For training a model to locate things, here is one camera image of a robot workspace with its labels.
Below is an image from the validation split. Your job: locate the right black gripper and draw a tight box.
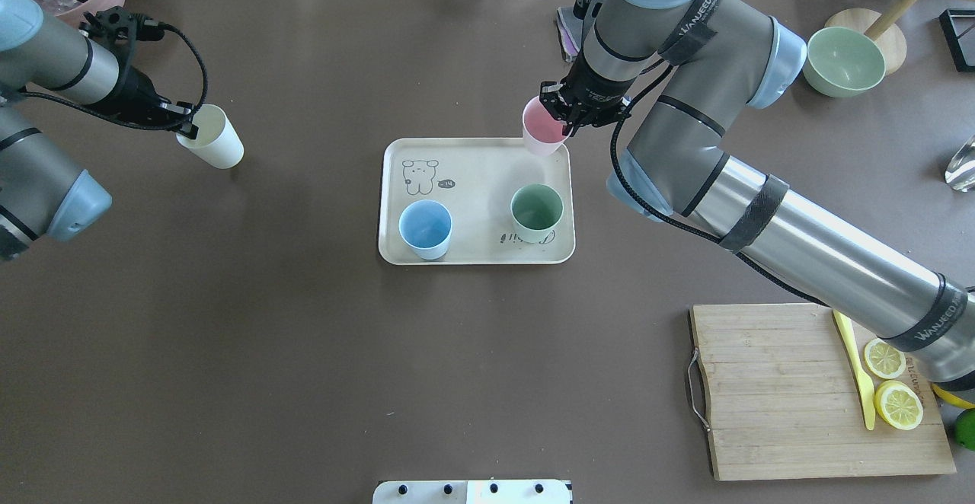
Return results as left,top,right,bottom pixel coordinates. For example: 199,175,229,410
539,53,633,139

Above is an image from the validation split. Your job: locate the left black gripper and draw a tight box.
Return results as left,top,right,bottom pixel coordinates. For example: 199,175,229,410
100,67,199,141

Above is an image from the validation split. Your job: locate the cream plastic cup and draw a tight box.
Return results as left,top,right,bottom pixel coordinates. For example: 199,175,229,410
177,103,245,170

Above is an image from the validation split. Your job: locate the pink plastic cup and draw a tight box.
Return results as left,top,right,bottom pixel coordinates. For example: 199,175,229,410
522,96,567,157

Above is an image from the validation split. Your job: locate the green plastic cup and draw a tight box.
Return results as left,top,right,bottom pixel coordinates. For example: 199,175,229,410
510,183,564,244

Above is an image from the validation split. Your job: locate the blue plastic cup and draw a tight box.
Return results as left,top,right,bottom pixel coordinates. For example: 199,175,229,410
399,199,454,260

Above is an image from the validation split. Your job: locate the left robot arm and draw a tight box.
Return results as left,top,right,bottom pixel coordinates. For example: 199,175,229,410
1,0,209,262

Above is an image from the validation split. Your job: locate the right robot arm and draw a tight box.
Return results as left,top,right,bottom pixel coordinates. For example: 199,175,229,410
541,0,973,399

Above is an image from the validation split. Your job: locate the cream rabbit tray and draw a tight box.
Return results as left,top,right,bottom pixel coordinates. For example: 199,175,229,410
377,137,576,265

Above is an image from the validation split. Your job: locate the grey folded cloth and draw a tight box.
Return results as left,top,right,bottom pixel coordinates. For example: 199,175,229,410
556,7,584,63

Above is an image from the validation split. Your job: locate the green bowl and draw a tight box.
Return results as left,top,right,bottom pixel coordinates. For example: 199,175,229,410
802,27,887,98

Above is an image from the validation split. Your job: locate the wooden cup stand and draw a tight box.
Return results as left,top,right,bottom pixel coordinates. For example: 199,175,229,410
825,0,973,76

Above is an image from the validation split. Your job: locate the yellow plastic knife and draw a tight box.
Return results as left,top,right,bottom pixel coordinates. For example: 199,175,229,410
833,310,877,431

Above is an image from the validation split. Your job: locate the wooden cutting board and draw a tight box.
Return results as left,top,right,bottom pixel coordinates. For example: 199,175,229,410
689,303,955,482

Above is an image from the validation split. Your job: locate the metal scoop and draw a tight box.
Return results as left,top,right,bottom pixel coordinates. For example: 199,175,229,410
944,136,974,193

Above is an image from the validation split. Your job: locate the lemon slice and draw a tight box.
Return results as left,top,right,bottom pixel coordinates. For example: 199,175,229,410
874,380,924,431
862,338,906,380

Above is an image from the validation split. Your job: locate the green lime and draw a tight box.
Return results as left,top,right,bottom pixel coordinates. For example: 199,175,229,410
953,408,975,451

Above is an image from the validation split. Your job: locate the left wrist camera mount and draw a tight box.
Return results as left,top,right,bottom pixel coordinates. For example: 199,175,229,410
78,7,166,50

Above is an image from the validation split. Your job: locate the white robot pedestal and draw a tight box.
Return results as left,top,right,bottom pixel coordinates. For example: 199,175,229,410
372,479,574,503

